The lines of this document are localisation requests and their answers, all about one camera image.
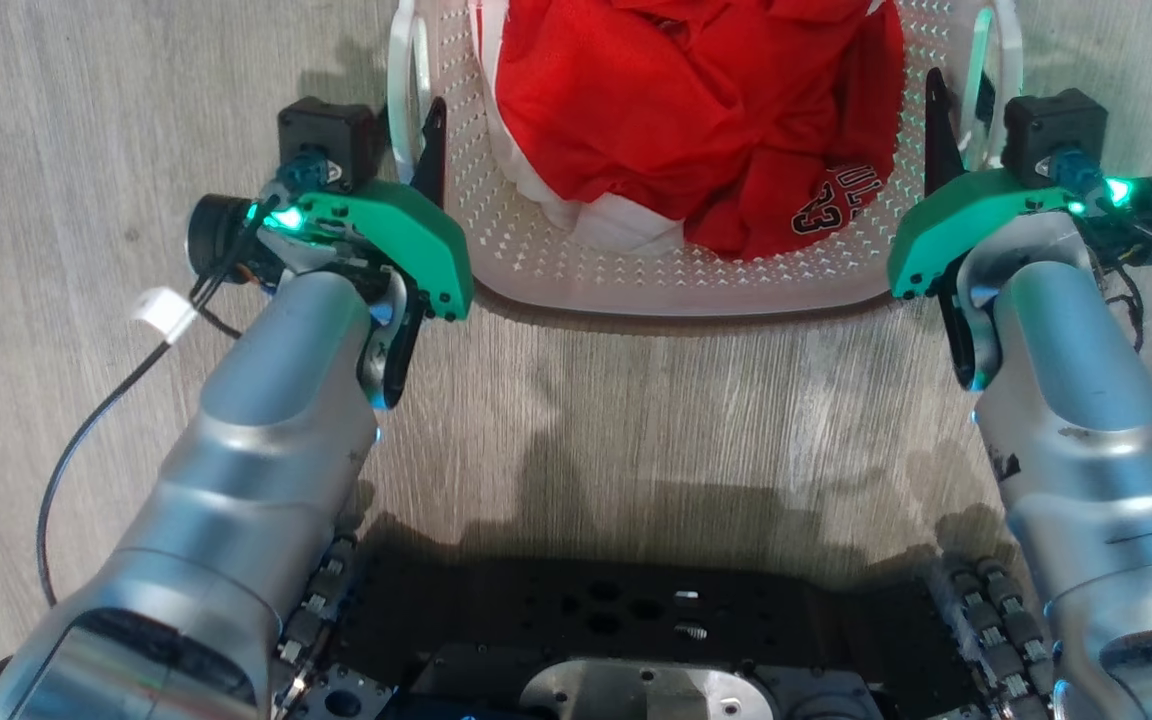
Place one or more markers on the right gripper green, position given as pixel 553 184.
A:
pixel 966 215

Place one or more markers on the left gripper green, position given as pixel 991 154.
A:
pixel 406 235

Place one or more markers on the white perforated plastic laundry basket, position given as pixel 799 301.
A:
pixel 576 270

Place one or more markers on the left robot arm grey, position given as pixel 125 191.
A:
pixel 236 480

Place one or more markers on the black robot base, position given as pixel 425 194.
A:
pixel 636 630

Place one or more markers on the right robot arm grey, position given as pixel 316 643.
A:
pixel 1086 450

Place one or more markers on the red sports jersey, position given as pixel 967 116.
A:
pixel 676 100

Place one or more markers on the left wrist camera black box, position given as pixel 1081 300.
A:
pixel 328 135

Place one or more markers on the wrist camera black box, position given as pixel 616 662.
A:
pixel 328 135
pixel 1051 125

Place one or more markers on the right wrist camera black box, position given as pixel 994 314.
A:
pixel 1051 125

